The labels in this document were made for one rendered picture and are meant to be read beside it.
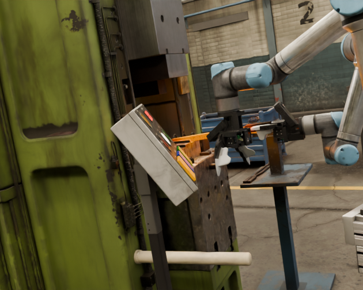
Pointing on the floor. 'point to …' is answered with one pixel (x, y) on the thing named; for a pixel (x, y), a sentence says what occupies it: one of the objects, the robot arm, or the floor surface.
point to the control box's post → (156, 240)
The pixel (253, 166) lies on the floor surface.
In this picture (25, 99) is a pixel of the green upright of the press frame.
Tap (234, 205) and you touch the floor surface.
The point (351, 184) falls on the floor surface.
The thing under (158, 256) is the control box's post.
